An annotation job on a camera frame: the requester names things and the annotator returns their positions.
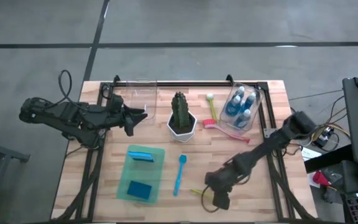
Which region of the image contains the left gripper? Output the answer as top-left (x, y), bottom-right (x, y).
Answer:
top-left (103, 103), bottom-right (149, 137)

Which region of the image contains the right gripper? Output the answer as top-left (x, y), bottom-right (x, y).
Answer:
top-left (204, 166), bottom-right (241, 211)

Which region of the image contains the lime green dish brush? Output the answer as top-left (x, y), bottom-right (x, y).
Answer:
top-left (190, 187), bottom-right (213, 200)
top-left (205, 92), bottom-right (219, 123)

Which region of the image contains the blue kitchen sponge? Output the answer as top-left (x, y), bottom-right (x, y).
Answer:
top-left (126, 179), bottom-right (153, 200)
top-left (127, 151), bottom-right (155, 163)

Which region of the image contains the blue dish soap bottle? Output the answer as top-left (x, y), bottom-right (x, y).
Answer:
top-left (243, 91), bottom-right (257, 111)
top-left (233, 86), bottom-right (246, 100)
top-left (224, 95), bottom-right (242, 118)
top-left (233, 108), bottom-right (252, 129)

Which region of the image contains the clear plastic bin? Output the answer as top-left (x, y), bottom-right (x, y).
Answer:
top-left (218, 82), bottom-right (264, 135)
top-left (121, 78), bottom-right (158, 126)

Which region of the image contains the black inner plant pot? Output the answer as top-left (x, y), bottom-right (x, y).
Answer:
top-left (168, 114), bottom-right (196, 134)

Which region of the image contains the green cactus plant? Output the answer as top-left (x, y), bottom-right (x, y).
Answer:
top-left (170, 91), bottom-right (191, 130)

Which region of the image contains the white hexagonal plant pot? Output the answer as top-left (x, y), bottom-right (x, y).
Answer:
top-left (166, 111), bottom-right (198, 144)

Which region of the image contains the teal translucent plastic tray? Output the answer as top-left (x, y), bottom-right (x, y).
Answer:
top-left (116, 144), bottom-right (166, 205)

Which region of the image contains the small red object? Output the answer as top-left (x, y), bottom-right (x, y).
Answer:
top-left (311, 169), bottom-right (331, 188)

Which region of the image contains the white paper sheet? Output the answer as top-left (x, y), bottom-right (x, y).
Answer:
top-left (301, 146), bottom-right (323, 162)

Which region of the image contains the small electronics box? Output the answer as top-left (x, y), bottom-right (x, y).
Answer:
top-left (313, 125), bottom-right (336, 147)

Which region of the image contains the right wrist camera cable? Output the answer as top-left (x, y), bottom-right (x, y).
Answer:
top-left (200, 185), bottom-right (222, 213)

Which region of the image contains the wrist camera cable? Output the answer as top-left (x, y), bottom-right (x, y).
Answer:
top-left (200, 185), bottom-right (222, 213)
top-left (57, 69), bottom-right (86, 110)

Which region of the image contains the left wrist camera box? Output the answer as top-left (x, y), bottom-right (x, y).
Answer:
top-left (109, 93), bottom-right (125, 110)

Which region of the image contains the black table frame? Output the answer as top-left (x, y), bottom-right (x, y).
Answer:
top-left (50, 73), bottom-right (318, 224)

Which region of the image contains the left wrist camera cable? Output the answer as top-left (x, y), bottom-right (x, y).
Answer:
top-left (57, 69), bottom-right (86, 110)

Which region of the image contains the grey metal corner bracket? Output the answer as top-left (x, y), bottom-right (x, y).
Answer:
top-left (262, 126), bottom-right (275, 139)

